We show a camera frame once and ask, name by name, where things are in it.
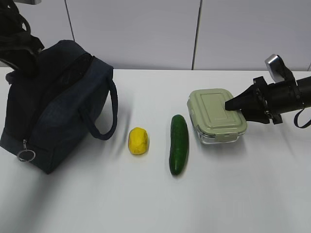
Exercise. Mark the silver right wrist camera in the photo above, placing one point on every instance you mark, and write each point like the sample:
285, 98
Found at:
277, 69

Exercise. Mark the green cucumber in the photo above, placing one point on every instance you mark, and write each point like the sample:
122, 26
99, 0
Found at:
179, 146

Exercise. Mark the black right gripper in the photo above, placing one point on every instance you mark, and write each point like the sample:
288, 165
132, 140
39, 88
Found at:
263, 102

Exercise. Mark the green lid food container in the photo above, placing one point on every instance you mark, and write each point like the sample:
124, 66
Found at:
211, 121

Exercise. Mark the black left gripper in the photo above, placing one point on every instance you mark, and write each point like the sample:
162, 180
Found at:
18, 47

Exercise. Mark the yellow lemon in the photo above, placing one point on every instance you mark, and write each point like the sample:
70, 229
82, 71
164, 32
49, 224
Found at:
138, 141

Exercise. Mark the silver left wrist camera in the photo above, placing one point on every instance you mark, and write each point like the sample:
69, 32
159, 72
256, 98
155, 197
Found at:
30, 2

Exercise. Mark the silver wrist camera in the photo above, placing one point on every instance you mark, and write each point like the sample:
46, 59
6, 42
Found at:
277, 69
30, 2

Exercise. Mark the dark navy lunch bag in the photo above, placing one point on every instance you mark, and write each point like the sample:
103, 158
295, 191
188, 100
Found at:
48, 114

